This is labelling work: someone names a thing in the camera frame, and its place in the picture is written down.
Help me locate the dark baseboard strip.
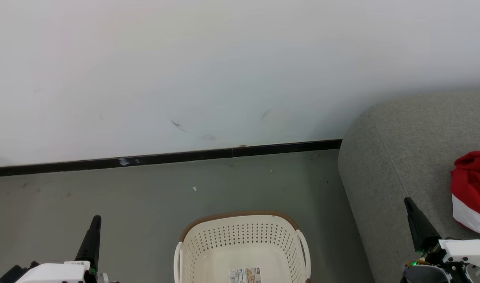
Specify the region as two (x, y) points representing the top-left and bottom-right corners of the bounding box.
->
(0, 139), (343, 178)

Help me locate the paper label sticker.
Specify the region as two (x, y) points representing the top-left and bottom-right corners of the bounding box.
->
(229, 267), (262, 283)

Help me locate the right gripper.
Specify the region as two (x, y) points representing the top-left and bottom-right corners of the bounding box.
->
(400, 197), (474, 283)

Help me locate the red and white garment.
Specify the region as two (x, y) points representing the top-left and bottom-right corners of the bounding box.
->
(450, 150), (480, 238)

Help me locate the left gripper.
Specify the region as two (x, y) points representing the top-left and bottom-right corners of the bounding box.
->
(75, 215), (110, 283)

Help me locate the cream perforated laundry basket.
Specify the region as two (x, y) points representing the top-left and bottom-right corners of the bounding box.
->
(174, 211), (312, 283)

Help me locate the grey fabric sofa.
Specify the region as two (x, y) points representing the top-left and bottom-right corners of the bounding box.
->
(337, 90), (480, 283)

